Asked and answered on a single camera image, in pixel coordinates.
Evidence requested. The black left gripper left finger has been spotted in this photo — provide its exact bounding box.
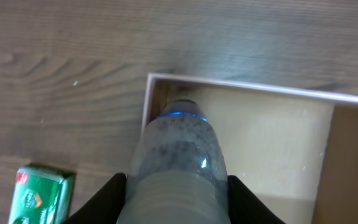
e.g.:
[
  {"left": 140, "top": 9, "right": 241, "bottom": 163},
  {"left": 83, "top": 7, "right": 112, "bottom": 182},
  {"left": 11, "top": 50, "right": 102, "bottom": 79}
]
[{"left": 63, "top": 173, "right": 127, "bottom": 224}]

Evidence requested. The clear pump soap bottle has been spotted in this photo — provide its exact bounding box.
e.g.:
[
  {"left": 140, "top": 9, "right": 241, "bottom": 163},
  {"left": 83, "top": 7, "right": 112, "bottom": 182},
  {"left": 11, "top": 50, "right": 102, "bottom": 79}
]
[{"left": 117, "top": 100, "right": 230, "bottom": 224}]

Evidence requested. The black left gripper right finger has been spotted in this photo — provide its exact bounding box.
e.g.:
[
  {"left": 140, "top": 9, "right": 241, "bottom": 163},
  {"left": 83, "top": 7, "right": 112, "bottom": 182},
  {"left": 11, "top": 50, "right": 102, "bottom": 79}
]
[{"left": 227, "top": 175, "right": 285, "bottom": 224}]

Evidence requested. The green soap bar pack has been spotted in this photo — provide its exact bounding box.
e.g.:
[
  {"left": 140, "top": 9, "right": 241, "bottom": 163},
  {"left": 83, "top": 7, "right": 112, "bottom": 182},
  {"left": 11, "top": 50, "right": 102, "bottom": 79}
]
[{"left": 8, "top": 164, "right": 75, "bottom": 224}]

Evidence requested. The white cardboard box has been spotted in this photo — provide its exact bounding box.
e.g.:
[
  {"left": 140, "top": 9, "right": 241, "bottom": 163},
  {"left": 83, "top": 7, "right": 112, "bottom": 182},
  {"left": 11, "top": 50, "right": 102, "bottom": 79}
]
[{"left": 142, "top": 73, "right": 358, "bottom": 223}]

